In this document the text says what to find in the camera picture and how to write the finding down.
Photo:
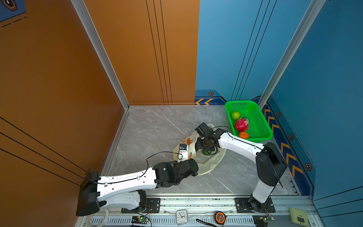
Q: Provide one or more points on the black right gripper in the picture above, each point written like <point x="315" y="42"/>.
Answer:
<point x="197" y="145"/>

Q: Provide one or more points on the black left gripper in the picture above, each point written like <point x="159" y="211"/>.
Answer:
<point x="176" y="163"/>

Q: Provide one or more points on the yellow printed plastic bag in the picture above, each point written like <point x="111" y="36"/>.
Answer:
<point x="206" y="164"/>

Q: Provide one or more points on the orange fruit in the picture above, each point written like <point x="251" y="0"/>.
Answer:
<point x="243" y="135"/>

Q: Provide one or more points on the bumpy light green fruit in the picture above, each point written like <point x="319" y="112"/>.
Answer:
<point x="235" y="115"/>

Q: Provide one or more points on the red dragon fruit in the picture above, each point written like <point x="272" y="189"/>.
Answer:
<point x="242" y="125"/>

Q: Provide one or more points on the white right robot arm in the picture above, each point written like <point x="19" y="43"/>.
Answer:
<point x="269" y="161"/>

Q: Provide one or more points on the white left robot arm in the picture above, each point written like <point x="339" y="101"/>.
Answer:
<point x="129" y="191"/>

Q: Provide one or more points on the small white clock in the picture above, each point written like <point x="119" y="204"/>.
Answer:
<point x="181" y="217"/>

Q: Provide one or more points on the green plastic basket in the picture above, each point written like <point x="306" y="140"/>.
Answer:
<point x="259" y="129"/>

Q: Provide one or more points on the left green circuit board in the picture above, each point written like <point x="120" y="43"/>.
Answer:
<point x="139" y="221"/>

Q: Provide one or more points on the green circuit board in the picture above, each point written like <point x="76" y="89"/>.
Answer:
<point x="262" y="221"/>
<point x="139" y="221"/>

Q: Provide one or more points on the orange black tape measure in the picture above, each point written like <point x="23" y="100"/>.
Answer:
<point x="220" y="218"/>

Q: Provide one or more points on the right green circuit board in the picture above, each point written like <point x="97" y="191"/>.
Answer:
<point x="262" y="221"/>

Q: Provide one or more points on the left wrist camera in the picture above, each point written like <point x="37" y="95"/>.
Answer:
<point x="183" y="152"/>

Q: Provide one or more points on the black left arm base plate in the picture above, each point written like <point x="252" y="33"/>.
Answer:
<point x="150" y="205"/>

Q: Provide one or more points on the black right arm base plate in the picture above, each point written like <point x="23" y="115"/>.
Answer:
<point x="241" y="205"/>

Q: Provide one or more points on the aluminium front rail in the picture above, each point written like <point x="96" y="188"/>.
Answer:
<point x="201" y="209"/>

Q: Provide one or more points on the green wall switch box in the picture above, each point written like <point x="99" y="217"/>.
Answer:
<point x="299" y="217"/>

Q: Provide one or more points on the aluminium corner post right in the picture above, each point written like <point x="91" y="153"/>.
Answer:
<point x="299" y="35"/>

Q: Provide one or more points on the aluminium corner post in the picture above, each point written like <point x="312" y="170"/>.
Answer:
<point x="87" y="22"/>
<point x="299" y="35"/>

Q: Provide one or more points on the aluminium corner post left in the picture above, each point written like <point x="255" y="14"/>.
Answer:
<point x="87" y="22"/>

